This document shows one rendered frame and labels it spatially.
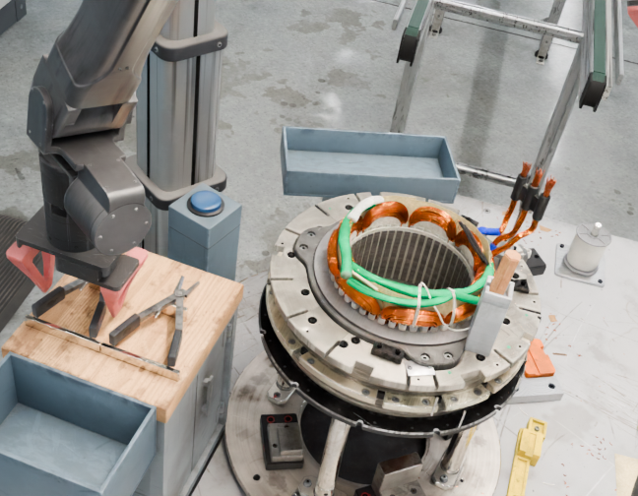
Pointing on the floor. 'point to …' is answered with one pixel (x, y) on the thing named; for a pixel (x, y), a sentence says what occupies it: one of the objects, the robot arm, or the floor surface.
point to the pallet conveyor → (594, 88)
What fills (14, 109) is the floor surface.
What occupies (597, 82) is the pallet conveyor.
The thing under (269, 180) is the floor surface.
